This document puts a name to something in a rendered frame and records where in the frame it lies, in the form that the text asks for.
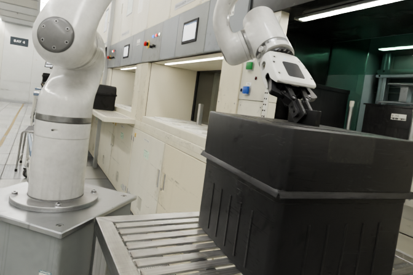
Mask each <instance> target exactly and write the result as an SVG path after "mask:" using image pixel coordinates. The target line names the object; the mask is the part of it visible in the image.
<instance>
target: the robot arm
mask: <svg viewBox="0 0 413 275"><path fill-rule="evenodd" d="M111 1H112V0H48V2H47V3H46V4H45V6H44V7H43V8H42V10H41V11H40V13H39V15H38V16H37V19H36V21H35V22H34V26H33V31H32V40H33V45H34V47H35V49H36V51H37V52H38V54H39V55H40V56H41V58H43V59H44V60H45V61H46V62H48V63H50V64H52V65H53V68H52V71H51V73H50V75H49V78H48V79H47V81H46V83H45V84H44V86H43V88H42V89H41V91H40V93H39V96H38V98H37V104H36V114H35V121H34V133H33V144H32V151H31V163H30V169H29V176H28V179H27V182H28V185H24V186H22V187H18V188H16V189H14V190H12V191H11V192H10V194H9V202H10V203H11V204H12V205H14V206H15V207H18V208H20V209H24V210H27V211H35V212H68V211H75V210H79V209H83V208H86V207H89V206H91V205H93V204H95V203H96V202H97V200H98V192H97V191H96V190H95V189H93V188H91V187H88V186H85V185H84V183H85V172H86V166H87V155H88V149H89V138H90V129H91V122H92V111H93V103H94V99H95V95H96V92H97V90H98V87H99V85H100V81H101V78H102V75H103V71H104V64H105V59H106V50H105V45H104V41H103V38H102V37H101V35H100V34H99V32H98V31H97V28H98V25H99V22H100V20H101V18H102V16H103V14H104V12H105V11H106V9H107V8H108V6H109V5H110V3H111ZM237 1H238V0H217V2H216V5H215V8H214V13H213V30H214V35H215V37H216V40H217V42H218V45H219V48H220V50H221V53H222V55H223V57H224V59H225V61H226V62H227V63H228V64H229V65H231V66H236V65H239V64H242V63H244V62H246V61H249V60H252V59H253V58H256V59H257V62H258V64H259V67H260V70H261V75H262V79H263V83H264V85H265V88H266V90H267V92H268V93H269V94H270V95H272V96H275V97H278V99H280V100H281V101H282V102H283V104H284V105H285V107H287V108H289V111H290V113H291V115H292V118H293V120H294V122H295V123H299V122H300V121H301V120H302V119H303V118H304V117H305V116H306V115H307V113H306V111H305V109H307V110H312V108H311V106H310V104H309V103H310V102H313V101H314V100H316V99H317V96H316V95H315V94H314V92H313V91H312V90H311V88H313V89H314V88H315V87H316V84H315V82H314V80H313V79H312V77H311V75H310V74H309V72H308V70H307V69H306V68H305V66H304V65H303V64H302V63H301V61H300V60H299V59H298V58H297V57H295V56H294V50H293V48H292V46H291V44H290V42H289V40H288V38H287V37H286V34H285V33H284V31H283V29H282V27H281V25H280V24H279V22H278V20H277V18H276V16H275V14H274V12H273V10H272V9H270V8H268V7H265V6H259V7H255V8H253V9H251V10H250V11H249V12H248V13H247V14H246V15H245V17H244V19H243V29H242V30H240V31H238V32H236V33H233V32H232V30H231V27H230V13H231V11H232V9H233V7H234V5H235V4H236V2H237Z"/></svg>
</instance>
